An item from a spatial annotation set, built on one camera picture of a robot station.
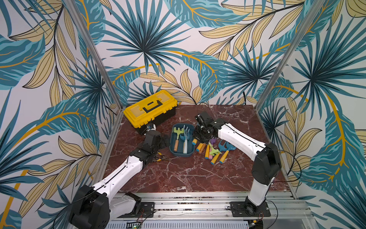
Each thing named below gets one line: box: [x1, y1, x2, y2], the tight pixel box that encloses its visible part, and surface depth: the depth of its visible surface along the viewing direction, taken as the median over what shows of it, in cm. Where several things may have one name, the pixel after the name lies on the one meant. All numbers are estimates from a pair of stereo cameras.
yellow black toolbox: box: [122, 89, 178, 136], surface depth 98 cm
